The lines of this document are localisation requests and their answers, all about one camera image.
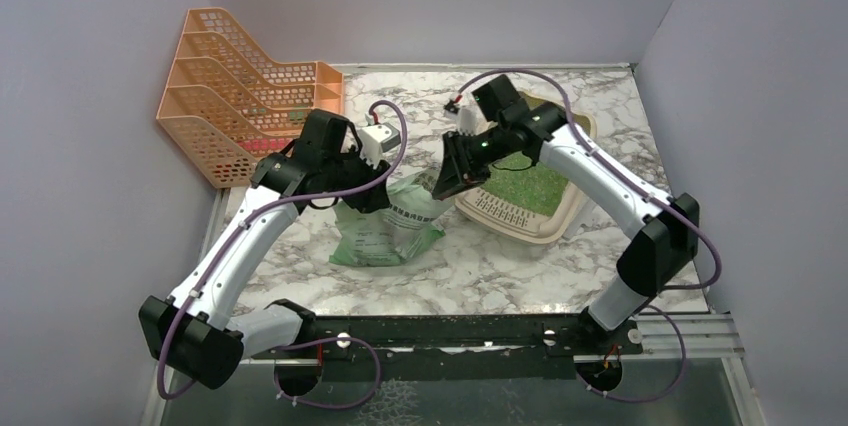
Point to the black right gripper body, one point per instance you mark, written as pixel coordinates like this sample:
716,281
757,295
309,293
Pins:
491,144

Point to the beige plastic litter box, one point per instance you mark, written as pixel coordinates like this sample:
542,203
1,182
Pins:
520,224

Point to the green litter bag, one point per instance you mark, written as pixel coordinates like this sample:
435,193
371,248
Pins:
392,236

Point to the white bag sealing clip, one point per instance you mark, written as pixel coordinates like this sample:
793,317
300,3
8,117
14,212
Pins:
575,224

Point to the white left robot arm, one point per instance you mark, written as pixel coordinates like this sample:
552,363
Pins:
191,333

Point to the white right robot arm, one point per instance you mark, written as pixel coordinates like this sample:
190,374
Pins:
663,230

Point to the green litter pellets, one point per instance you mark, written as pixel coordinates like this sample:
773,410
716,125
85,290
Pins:
537,189

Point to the orange mesh file rack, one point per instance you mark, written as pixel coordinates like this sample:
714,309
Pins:
227,103

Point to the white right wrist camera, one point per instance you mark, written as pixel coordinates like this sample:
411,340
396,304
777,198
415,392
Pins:
464,118

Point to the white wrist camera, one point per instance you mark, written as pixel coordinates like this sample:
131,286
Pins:
464,118
376,140

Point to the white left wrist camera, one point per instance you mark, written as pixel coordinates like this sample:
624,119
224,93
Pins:
376,140

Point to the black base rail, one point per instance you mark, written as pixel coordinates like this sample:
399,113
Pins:
455,347

